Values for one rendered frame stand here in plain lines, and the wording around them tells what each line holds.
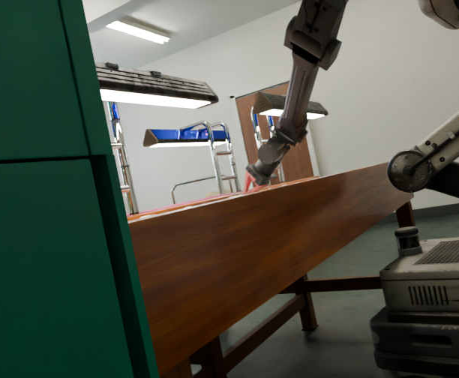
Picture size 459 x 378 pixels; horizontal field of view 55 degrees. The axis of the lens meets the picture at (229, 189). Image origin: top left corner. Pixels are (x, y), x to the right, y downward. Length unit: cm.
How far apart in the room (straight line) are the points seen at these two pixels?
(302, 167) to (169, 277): 543
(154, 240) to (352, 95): 537
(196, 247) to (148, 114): 673
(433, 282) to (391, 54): 472
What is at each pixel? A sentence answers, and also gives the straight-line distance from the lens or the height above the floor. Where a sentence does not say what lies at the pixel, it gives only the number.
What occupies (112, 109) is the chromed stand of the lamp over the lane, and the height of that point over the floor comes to 106.
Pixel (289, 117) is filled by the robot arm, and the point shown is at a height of 93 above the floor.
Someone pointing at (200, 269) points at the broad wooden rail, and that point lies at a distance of 63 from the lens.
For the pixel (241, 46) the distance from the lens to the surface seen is 651.
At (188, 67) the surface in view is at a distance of 692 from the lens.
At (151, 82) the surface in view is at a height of 107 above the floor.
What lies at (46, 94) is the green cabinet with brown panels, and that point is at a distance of 45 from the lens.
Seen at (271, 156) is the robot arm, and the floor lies 85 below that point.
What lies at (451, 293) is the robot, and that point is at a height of 41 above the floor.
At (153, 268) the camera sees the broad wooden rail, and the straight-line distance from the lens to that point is 56.
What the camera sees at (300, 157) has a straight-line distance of 597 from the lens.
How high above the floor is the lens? 78
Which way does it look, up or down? level
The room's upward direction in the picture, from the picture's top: 11 degrees counter-clockwise
